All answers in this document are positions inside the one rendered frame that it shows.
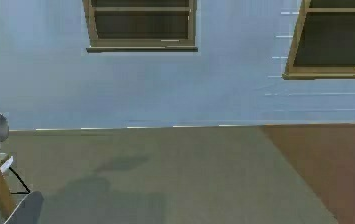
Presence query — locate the brown framed window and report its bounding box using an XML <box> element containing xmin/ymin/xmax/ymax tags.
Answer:
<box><xmin>81</xmin><ymin>0</ymin><xmax>199</xmax><ymax>54</ymax></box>
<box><xmin>282</xmin><ymin>0</ymin><xmax>355</xmax><ymax>81</ymax></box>

